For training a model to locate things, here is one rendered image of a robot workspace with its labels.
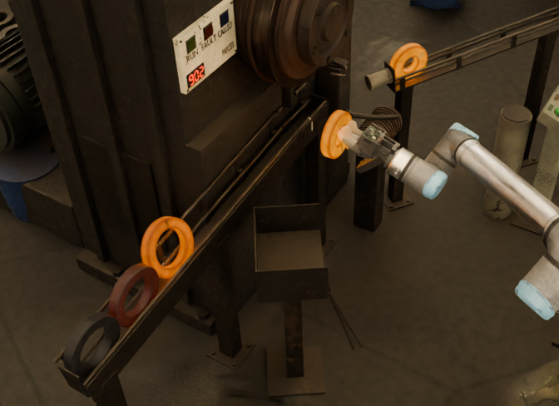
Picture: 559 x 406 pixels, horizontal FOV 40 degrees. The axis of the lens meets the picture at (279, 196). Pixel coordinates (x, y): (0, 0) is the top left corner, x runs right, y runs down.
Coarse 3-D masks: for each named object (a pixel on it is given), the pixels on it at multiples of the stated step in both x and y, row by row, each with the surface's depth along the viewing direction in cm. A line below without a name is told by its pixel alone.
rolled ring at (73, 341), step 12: (96, 312) 207; (84, 324) 202; (96, 324) 203; (108, 324) 208; (72, 336) 200; (84, 336) 200; (108, 336) 213; (72, 348) 199; (108, 348) 213; (72, 360) 200; (96, 360) 211; (72, 372) 202; (84, 372) 206
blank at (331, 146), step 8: (336, 112) 239; (344, 112) 240; (328, 120) 237; (336, 120) 237; (344, 120) 241; (328, 128) 236; (336, 128) 238; (328, 136) 236; (336, 136) 247; (320, 144) 239; (328, 144) 237; (336, 144) 244; (328, 152) 239; (336, 152) 244
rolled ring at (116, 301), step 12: (144, 264) 218; (132, 276) 211; (144, 276) 216; (156, 276) 222; (120, 288) 210; (144, 288) 224; (156, 288) 224; (120, 300) 210; (144, 300) 223; (120, 312) 212; (132, 312) 221; (120, 324) 214
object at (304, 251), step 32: (256, 224) 240; (288, 224) 241; (256, 256) 224; (288, 256) 236; (320, 256) 236; (288, 288) 222; (320, 288) 223; (288, 320) 252; (288, 352) 264; (320, 352) 281; (288, 384) 272; (320, 384) 271
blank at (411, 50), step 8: (400, 48) 288; (408, 48) 286; (416, 48) 288; (400, 56) 286; (408, 56) 288; (416, 56) 290; (424, 56) 292; (392, 64) 289; (400, 64) 289; (416, 64) 294; (424, 64) 295; (400, 72) 292; (408, 72) 294
